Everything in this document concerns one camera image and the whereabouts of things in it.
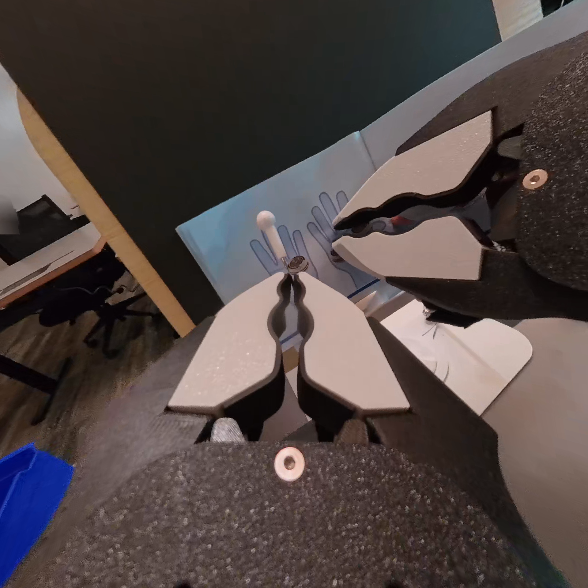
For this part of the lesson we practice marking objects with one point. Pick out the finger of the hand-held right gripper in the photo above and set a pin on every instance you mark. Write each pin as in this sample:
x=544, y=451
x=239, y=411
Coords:
x=423, y=253
x=423, y=165

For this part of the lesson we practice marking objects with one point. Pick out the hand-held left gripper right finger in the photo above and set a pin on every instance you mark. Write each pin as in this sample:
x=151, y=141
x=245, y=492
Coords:
x=354, y=354

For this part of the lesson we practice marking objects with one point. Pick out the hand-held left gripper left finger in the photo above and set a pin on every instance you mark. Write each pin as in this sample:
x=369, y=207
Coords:
x=230, y=354

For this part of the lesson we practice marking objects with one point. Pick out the black office chair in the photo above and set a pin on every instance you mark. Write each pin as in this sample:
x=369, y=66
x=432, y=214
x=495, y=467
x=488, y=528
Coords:
x=83, y=299

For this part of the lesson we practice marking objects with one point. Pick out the book stand with black board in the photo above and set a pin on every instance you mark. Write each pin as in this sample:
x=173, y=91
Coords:
x=92, y=211

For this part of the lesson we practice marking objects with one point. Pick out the wooden office desk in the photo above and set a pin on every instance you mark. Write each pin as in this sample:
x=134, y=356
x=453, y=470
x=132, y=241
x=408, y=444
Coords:
x=46, y=266

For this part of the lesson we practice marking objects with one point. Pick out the black panel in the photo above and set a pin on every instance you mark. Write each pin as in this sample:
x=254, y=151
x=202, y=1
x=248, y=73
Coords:
x=230, y=92

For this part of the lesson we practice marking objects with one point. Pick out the blue storage bin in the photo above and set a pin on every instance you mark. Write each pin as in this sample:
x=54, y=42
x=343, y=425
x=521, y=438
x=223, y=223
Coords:
x=28, y=505

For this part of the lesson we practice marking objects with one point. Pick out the white base plate with lever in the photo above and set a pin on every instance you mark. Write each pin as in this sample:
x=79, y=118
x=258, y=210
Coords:
x=478, y=354

